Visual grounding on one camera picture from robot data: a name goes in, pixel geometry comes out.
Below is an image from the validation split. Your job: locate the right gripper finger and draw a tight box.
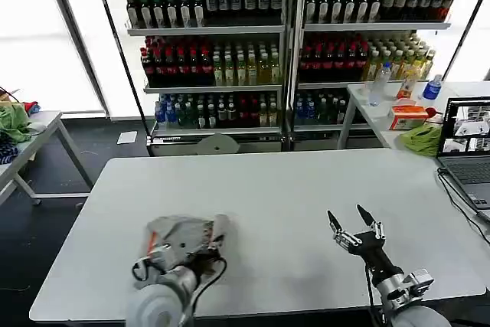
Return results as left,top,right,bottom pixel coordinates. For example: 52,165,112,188
326,210,363,254
355,204,385,240

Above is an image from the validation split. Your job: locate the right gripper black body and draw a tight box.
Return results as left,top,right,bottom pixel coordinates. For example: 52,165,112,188
348,229,405,284

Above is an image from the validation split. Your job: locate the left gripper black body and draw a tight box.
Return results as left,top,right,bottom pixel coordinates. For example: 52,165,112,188
186,252,224,275

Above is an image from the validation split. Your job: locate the grey printed t-shirt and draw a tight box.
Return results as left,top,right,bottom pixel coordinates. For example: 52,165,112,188
145,212,240,267

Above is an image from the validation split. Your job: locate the green crumpled cloth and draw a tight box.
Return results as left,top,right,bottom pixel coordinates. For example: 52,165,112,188
397,123,443,158

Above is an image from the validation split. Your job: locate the orange tissue box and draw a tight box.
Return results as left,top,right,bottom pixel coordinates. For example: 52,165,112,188
387,98,430,131

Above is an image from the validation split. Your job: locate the white desk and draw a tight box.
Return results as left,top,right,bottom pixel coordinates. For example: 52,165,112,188
337,80,490,159

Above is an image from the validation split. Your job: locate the grey round chair back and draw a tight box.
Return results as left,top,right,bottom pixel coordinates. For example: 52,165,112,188
194,132,242,155

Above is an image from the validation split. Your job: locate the grey laptop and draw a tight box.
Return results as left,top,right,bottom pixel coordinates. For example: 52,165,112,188
436,96,490,223

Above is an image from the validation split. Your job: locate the clear water bottle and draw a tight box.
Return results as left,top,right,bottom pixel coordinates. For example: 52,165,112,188
367,60,393,108

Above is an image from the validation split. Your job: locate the orange juice bottle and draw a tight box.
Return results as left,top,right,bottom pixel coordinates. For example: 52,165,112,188
396,65,418,100

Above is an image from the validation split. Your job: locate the blue label water bottle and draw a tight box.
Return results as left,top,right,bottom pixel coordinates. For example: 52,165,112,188
422,74,443,101

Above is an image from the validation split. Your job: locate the white paper sheet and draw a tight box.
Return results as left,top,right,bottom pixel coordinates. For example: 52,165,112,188
116,130,139,146

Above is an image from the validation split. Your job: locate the shelf rack with bottles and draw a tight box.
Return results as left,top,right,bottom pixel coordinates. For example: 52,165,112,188
108,0,295,156
292,0,459,149

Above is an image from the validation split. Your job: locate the small grey side table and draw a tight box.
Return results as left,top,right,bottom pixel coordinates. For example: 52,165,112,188
0,110,96,208

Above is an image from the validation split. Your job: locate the blue striped cloth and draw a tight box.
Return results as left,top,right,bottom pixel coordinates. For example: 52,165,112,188
0,127,20,167

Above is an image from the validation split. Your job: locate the green crumpled garment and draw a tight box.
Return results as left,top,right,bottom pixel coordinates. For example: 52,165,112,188
0,103,44,144

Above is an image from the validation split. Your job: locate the brown cardboard box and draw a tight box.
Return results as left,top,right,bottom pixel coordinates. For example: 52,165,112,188
0,86,25,105

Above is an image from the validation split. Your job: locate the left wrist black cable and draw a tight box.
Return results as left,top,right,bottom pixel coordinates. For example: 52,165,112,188
178,256,228,327

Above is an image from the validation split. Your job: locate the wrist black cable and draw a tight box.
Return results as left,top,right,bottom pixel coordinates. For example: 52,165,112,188
178,256,228,327
364,263,387,326

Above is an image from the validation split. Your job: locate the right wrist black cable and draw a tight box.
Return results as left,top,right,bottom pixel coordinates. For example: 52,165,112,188
364,263,387,326

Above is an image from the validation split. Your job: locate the black laptop cable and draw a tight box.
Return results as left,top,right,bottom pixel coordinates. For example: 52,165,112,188
436,167,490,246

